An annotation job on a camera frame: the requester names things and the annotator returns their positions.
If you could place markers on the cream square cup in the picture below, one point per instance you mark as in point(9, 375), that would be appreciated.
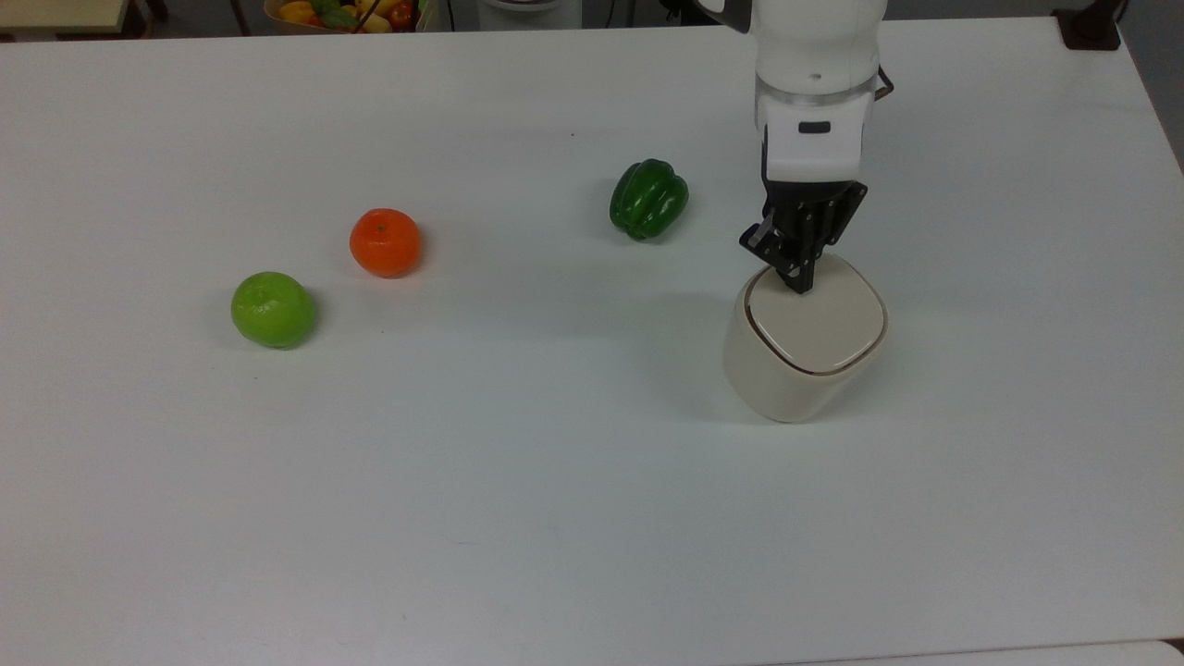
point(768, 388)

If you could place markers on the cream garbage bin lid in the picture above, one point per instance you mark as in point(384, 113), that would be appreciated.
point(823, 324)

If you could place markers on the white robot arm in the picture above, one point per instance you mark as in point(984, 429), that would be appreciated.
point(814, 46)

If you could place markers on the light wooden table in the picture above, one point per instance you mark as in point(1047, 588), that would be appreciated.
point(55, 14)

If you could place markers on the green toy bell pepper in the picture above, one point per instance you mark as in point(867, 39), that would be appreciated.
point(647, 199)

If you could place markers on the basket of toy fruit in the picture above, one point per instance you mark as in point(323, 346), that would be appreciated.
point(342, 14)

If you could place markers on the black clamp mount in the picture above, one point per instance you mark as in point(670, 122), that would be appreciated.
point(1091, 23)

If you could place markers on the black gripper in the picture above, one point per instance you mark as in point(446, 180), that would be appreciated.
point(814, 213)

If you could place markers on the orange toy fruit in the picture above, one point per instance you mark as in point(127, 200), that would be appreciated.
point(385, 242)

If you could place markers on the light green toy apple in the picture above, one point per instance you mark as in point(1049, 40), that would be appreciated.
point(273, 311)

